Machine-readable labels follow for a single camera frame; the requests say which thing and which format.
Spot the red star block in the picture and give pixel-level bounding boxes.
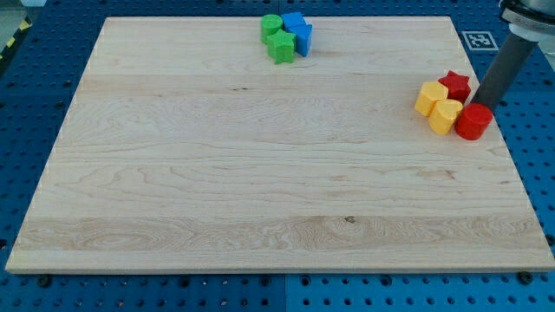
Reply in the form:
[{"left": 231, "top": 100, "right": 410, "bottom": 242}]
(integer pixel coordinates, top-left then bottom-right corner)
[{"left": 438, "top": 70, "right": 471, "bottom": 104}]

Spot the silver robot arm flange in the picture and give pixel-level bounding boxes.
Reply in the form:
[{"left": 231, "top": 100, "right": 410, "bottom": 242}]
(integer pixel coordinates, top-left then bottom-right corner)
[{"left": 499, "top": 0, "right": 554, "bottom": 42}]

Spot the green star block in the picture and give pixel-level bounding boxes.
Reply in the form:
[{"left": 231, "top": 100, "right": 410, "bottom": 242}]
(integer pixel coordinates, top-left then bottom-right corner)
[{"left": 267, "top": 29, "right": 296, "bottom": 64}]

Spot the yellow hexagon block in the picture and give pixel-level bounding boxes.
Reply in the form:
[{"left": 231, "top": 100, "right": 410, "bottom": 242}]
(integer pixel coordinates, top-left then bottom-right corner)
[{"left": 415, "top": 81, "right": 448, "bottom": 117}]

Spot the light wooden board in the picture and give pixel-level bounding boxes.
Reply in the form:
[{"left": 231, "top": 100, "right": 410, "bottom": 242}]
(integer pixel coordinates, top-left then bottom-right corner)
[{"left": 6, "top": 16, "right": 554, "bottom": 275}]

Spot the blue triangle block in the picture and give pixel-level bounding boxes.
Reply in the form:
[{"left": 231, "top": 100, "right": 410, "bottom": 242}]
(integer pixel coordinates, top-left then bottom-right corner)
[{"left": 288, "top": 24, "right": 312, "bottom": 57}]

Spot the green cylinder block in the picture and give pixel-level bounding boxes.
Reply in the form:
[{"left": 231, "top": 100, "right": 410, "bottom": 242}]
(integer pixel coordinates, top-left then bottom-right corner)
[{"left": 260, "top": 14, "right": 284, "bottom": 44}]

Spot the blue cube block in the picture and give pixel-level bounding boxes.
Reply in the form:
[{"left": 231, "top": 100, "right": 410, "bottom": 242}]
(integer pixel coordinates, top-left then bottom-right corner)
[{"left": 280, "top": 11, "right": 306, "bottom": 31}]

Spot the yellow heart block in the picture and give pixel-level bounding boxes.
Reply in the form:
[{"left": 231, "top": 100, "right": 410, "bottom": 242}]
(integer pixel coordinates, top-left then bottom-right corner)
[{"left": 428, "top": 99, "right": 463, "bottom": 135}]

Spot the red cylinder block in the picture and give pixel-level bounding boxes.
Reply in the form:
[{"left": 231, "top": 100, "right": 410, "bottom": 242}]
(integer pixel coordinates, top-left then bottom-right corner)
[{"left": 454, "top": 102, "right": 493, "bottom": 140}]

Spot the white fiducial marker tag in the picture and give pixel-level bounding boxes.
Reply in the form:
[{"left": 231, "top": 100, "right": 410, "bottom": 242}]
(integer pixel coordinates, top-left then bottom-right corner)
[{"left": 461, "top": 30, "right": 499, "bottom": 51}]

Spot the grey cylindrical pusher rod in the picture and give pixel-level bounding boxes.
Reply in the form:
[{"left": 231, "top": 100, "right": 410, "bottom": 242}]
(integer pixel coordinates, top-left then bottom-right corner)
[{"left": 472, "top": 33, "right": 538, "bottom": 112}]

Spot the black bolt front left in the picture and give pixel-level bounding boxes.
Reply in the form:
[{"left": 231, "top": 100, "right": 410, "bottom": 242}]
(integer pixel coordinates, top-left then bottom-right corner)
[{"left": 36, "top": 275, "right": 52, "bottom": 288}]

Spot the black bolt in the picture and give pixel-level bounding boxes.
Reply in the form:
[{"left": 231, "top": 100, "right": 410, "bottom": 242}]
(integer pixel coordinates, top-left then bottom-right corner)
[
  {"left": 36, "top": 275, "right": 52, "bottom": 288},
  {"left": 517, "top": 271, "right": 534, "bottom": 285}
]

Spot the black bolt front right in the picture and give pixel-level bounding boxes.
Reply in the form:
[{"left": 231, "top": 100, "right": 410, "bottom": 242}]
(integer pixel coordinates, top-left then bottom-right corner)
[{"left": 517, "top": 271, "right": 534, "bottom": 285}]

